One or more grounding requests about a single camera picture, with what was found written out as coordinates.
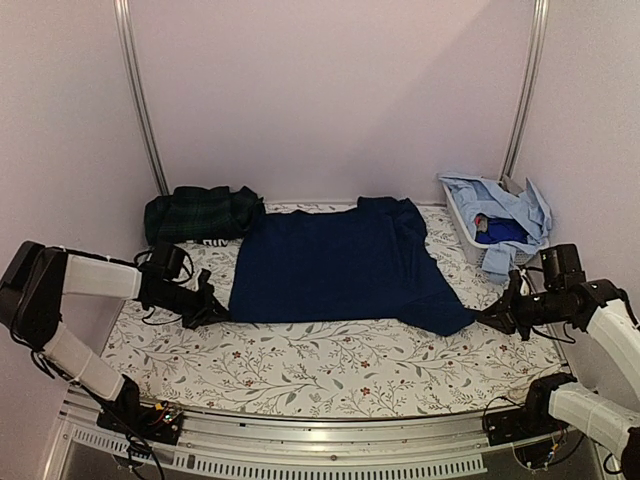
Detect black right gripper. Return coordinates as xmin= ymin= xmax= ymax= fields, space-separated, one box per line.
xmin=477 ymin=281 xmax=571 ymax=341

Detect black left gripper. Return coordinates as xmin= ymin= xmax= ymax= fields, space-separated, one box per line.
xmin=153 ymin=281 xmax=232 ymax=330

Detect navy blue t-shirt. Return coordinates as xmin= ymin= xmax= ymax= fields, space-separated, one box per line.
xmin=229 ymin=197 xmax=474 ymax=336

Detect white plastic laundry basket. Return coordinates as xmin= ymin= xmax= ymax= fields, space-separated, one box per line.
xmin=439 ymin=174 xmax=550 ymax=269

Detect floral patterned table cloth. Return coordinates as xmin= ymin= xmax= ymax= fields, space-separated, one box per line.
xmin=99 ymin=201 xmax=564 ymax=419

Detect royal blue garment in basket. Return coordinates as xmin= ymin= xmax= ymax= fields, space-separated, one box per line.
xmin=475 ymin=216 xmax=528 ymax=245

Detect dark green plaid garment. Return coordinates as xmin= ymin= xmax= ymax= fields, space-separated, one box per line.
xmin=143 ymin=186 xmax=265 ymax=246

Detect right robot arm white sleeves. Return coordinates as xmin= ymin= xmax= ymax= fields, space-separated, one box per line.
xmin=529 ymin=243 xmax=640 ymax=471

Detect robot arm white sleeves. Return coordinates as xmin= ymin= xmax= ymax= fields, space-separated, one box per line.
xmin=529 ymin=243 xmax=640 ymax=471
xmin=1 ymin=240 xmax=192 ymax=401

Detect left robot arm white sleeves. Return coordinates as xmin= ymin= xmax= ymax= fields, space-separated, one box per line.
xmin=1 ymin=240 xmax=192 ymax=401

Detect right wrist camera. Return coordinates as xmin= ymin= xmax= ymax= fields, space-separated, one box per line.
xmin=518 ymin=269 xmax=534 ymax=296

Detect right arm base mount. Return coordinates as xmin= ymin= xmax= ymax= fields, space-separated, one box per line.
xmin=481 ymin=372 xmax=585 ymax=472

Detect aluminium front rail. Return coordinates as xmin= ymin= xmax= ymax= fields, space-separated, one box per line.
xmin=42 ymin=387 xmax=626 ymax=480

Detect right aluminium frame post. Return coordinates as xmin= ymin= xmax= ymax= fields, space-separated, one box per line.
xmin=499 ymin=0 xmax=550 ymax=181

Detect aluminium frame post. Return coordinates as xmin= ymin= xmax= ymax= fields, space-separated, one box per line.
xmin=113 ymin=0 xmax=169 ymax=196
xmin=499 ymin=0 xmax=550 ymax=181

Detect left aluminium frame post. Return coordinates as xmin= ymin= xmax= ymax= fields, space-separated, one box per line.
xmin=113 ymin=0 xmax=169 ymax=196

